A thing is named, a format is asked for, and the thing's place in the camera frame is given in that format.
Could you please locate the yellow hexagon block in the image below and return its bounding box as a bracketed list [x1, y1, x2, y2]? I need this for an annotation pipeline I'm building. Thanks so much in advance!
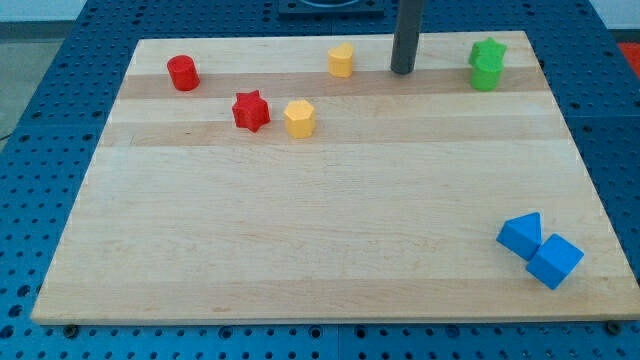
[284, 100, 316, 139]

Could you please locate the wooden board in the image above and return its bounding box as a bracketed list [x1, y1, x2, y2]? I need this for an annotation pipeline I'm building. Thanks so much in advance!
[32, 31, 639, 326]

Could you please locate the red star block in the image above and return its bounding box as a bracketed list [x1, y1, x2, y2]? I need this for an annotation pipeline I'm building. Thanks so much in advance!
[232, 90, 271, 133]

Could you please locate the red cylinder block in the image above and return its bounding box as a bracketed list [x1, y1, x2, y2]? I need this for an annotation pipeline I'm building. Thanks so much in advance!
[167, 55, 200, 91]

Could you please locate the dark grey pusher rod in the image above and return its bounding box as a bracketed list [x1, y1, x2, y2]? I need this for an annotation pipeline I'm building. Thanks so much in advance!
[390, 0, 426, 75]

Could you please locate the green cylinder block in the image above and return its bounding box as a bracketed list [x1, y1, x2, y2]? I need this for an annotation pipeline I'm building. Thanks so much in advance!
[470, 56, 504, 91]

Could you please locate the blue triangle block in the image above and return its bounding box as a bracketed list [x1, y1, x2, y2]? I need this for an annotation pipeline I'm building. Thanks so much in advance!
[496, 212, 542, 261]

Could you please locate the green star block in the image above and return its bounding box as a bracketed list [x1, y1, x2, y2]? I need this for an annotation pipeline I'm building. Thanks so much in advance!
[468, 37, 508, 65]

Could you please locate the blue cube block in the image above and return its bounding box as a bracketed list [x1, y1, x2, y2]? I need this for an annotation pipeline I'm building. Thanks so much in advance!
[526, 233, 584, 290]

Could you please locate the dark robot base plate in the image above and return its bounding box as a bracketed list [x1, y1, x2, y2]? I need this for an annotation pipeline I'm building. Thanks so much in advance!
[276, 0, 386, 17]

